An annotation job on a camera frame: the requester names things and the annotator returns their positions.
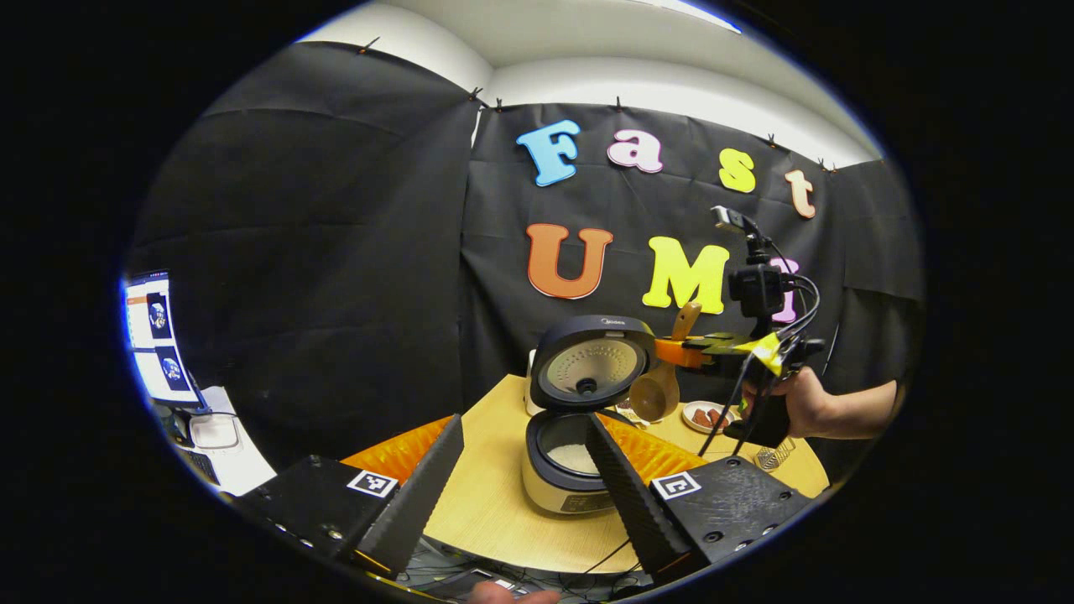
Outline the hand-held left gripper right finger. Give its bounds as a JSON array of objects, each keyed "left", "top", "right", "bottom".
[{"left": 585, "top": 413, "right": 813, "bottom": 586}]

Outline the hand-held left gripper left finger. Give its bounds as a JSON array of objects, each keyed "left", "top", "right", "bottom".
[{"left": 239, "top": 413, "right": 465, "bottom": 580}]

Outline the wooden spoon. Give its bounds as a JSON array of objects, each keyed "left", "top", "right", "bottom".
[{"left": 629, "top": 302, "right": 702, "bottom": 423}]

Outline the white rice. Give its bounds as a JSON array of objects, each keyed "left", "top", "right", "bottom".
[{"left": 550, "top": 443, "right": 601, "bottom": 476}]

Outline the dark grey rice cooker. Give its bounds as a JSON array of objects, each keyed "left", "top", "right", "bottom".
[{"left": 522, "top": 315, "right": 660, "bottom": 515}]

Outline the white round plate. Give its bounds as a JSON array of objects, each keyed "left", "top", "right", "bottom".
[{"left": 681, "top": 401, "right": 739, "bottom": 435}]

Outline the white side desk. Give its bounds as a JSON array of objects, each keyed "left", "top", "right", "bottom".
[{"left": 180, "top": 386, "right": 278, "bottom": 496}]

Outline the black backdrop cloth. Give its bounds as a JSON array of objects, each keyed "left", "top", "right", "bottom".
[{"left": 126, "top": 42, "right": 926, "bottom": 471}]

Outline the ceiling light panel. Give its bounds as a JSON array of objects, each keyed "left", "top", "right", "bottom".
[{"left": 638, "top": 0, "right": 743, "bottom": 34}]

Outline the computer monitor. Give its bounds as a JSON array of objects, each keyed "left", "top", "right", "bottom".
[{"left": 122, "top": 270, "right": 202, "bottom": 409}]

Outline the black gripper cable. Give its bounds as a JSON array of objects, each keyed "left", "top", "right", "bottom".
[{"left": 699, "top": 352, "right": 756, "bottom": 458}]

